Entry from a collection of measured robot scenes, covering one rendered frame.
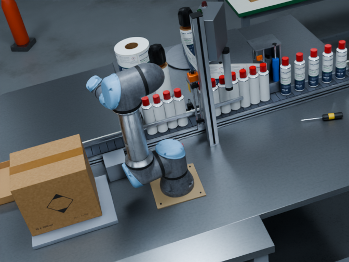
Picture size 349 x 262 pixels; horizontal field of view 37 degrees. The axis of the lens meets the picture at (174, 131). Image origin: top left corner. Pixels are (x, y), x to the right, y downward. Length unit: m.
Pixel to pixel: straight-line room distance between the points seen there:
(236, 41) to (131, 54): 0.65
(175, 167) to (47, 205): 0.54
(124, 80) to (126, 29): 3.69
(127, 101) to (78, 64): 3.27
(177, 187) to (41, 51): 3.55
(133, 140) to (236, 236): 0.55
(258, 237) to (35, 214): 0.89
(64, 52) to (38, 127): 2.54
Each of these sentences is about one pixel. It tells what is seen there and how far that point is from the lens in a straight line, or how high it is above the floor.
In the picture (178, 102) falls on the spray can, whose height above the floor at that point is 1.03.
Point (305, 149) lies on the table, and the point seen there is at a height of 0.83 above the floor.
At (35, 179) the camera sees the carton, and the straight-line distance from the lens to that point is 2.09.
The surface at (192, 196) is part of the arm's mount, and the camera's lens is 2.22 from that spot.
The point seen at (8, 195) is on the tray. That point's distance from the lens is 2.53.
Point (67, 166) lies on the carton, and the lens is 2.09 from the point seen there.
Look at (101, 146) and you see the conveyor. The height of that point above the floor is 0.88.
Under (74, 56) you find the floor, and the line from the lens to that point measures 5.23.
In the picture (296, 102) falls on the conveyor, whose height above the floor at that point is 0.84.
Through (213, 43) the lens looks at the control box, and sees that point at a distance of 2.15.
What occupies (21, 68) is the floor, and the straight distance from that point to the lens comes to 5.32.
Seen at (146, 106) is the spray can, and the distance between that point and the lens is 2.41.
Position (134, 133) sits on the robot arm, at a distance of 1.95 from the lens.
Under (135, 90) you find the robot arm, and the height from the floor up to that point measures 1.43.
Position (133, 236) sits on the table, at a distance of 2.14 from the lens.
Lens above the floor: 2.42
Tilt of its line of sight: 38 degrees down
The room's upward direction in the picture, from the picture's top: 11 degrees counter-clockwise
